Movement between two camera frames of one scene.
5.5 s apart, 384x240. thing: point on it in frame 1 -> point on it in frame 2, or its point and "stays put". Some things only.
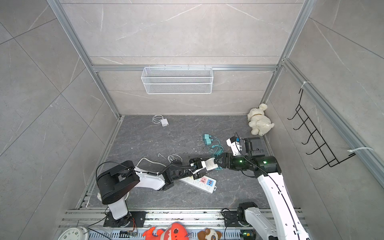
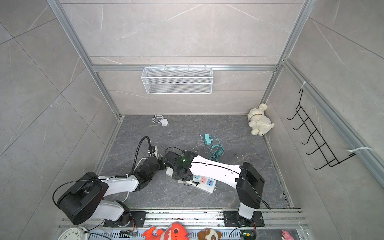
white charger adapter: x=164 y=122 stays put
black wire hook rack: x=329 y=159 stays put
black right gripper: x=226 y=163 -> x=174 y=175
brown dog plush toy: x=209 y=234 stays put
